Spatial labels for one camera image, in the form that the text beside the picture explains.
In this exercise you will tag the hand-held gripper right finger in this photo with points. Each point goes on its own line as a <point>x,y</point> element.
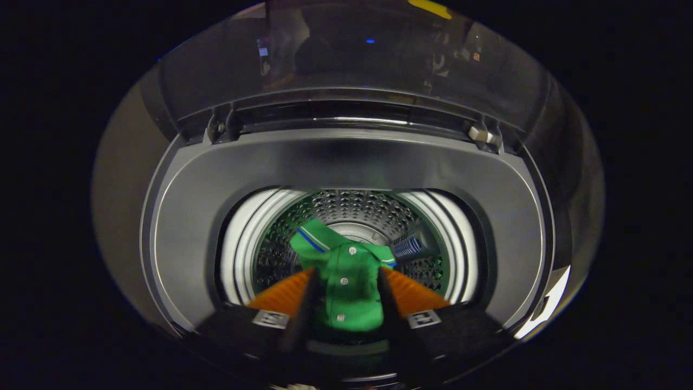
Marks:
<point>391,309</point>

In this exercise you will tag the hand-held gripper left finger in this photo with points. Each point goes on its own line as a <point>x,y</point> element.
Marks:
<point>303,309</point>

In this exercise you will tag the green polo shirt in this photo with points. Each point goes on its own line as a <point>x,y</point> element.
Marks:
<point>346,287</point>

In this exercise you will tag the grey washing machine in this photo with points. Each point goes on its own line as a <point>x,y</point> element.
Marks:
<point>352,162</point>

